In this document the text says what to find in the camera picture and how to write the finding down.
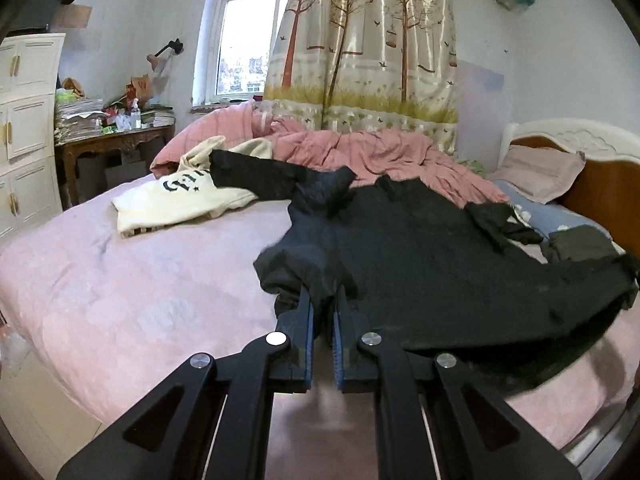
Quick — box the cream printed hoodie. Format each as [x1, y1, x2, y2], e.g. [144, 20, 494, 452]
[112, 136, 272, 237]

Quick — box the blue floral pillow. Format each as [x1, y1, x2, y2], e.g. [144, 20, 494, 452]
[495, 180, 612, 240]

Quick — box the pink plaid quilt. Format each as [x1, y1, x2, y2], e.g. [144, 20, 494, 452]
[151, 101, 508, 207]

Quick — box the pink pillow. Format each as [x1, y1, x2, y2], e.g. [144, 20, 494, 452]
[487, 144, 586, 204]

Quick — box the clear spray bottle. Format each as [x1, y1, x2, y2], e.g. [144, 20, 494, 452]
[129, 98, 142, 130]

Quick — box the stack of papers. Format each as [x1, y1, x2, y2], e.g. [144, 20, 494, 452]
[54, 99, 105, 145]

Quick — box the white cabinet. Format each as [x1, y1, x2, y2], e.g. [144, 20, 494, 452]
[0, 34, 65, 243]

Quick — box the window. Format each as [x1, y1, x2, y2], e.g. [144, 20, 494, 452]
[192, 0, 288, 107]

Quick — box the white carved headboard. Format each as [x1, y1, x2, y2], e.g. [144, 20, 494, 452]
[499, 118, 640, 261]

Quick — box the folded dark green jacket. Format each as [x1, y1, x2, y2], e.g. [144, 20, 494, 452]
[540, 226, 620, 262]

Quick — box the brown wooden desk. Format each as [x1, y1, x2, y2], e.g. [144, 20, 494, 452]
[54, 123, 176, 208]

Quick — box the pink bed sheet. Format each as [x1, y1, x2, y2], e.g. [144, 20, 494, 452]
[1, 202, 639, 446]

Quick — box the pink desk lamp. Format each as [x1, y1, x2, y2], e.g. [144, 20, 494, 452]
[146, 38, 184, 74]

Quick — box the black puffer jacket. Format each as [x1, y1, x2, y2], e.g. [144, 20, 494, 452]
[209, 150, 639, 394]

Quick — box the tree pattern curtain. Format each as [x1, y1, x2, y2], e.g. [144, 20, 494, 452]
[262, 0, 458, 154]

